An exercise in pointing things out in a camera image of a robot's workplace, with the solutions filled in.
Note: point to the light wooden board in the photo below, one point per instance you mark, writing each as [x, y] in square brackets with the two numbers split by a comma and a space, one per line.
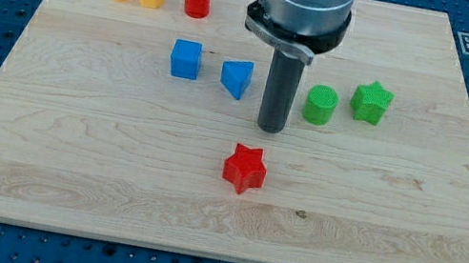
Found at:
[98, 139]

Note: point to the red star block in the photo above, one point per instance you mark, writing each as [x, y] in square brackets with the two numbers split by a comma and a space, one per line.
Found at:
[245, 168]

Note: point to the blue triangle block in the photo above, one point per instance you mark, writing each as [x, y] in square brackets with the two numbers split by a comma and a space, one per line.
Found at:
[236, 77]

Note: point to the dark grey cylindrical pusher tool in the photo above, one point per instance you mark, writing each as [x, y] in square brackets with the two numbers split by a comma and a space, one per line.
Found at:
[279, 94]

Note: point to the blue cube block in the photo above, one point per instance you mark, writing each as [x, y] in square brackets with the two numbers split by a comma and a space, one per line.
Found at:
[186, 59]

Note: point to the green cylinder block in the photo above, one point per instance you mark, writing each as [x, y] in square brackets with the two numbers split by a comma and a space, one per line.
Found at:
[320, 105]

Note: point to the green star block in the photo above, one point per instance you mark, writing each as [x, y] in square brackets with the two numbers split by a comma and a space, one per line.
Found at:
[370, 102]

